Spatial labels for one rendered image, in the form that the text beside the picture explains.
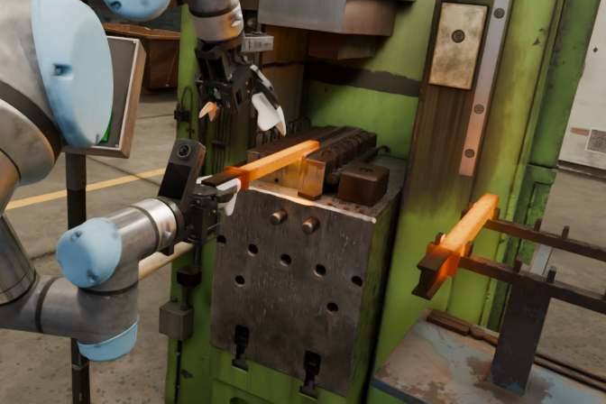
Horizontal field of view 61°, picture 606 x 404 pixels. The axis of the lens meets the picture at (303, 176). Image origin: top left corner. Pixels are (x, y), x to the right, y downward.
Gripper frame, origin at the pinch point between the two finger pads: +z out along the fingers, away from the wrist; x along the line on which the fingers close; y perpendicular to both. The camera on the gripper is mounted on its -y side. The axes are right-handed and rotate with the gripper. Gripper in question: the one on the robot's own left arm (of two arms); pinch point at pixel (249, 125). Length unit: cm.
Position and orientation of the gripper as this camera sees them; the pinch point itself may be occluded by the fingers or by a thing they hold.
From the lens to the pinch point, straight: 95.7
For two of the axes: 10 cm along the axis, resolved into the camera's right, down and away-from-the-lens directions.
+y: -4.0, 6.6, -6.3
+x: 9.1, 2.1, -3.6
